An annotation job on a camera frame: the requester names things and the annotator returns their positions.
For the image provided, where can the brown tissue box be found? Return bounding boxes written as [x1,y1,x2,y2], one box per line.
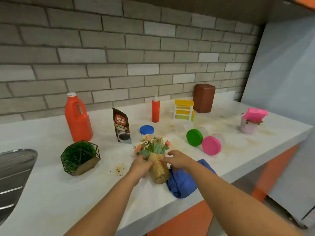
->
[193,84,216,114]

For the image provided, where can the person's left hand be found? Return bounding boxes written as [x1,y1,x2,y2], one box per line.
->
[128,154,154,180]

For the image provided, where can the person's left forearm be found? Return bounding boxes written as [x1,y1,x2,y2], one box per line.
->
[63,169,141,236]

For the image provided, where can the green plant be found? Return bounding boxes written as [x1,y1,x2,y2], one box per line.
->
[60,140,101,177]

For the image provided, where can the yellow mini drawer organizer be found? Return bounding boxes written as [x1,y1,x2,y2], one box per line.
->
[173,99,195,122]

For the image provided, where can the orange cabinet front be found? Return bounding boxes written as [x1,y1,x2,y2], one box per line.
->
[146,144,301,236]

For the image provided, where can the blue cloth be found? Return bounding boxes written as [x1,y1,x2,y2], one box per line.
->
[166,158,217,199]

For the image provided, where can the steel sink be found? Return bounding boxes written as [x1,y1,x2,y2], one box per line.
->
[0,148,38,226]

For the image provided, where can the artificial flowers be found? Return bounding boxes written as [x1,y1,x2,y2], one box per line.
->
[133,134,172,185]

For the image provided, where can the red squeeze bottle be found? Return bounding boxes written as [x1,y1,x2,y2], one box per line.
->
[151,93,160,123]

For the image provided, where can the clear jar with green lid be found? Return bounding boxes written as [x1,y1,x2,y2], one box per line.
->
[186,126,210,147]

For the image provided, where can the pink metal bucket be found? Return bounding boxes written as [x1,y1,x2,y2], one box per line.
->
[240,114,264,135]

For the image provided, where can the orange overhead cabinet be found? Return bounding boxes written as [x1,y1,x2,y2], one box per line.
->
[294,0,315,10]

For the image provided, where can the orange plastic jug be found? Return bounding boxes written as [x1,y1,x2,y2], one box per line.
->
[65,92,93,143]

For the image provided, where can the white countertop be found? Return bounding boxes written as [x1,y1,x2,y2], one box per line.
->
[0,90,313,236]

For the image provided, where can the clear jar with blue lid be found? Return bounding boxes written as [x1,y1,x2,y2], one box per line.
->
[139,125,155,139]

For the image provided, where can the black coffee granules pouch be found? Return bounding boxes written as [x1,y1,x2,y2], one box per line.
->
[112,107,132,145]

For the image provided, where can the clear jar with pink lid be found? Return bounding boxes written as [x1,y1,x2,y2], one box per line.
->
[201,132,226,156]

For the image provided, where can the person's right hand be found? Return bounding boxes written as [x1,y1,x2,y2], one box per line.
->
[163,149,197,174]

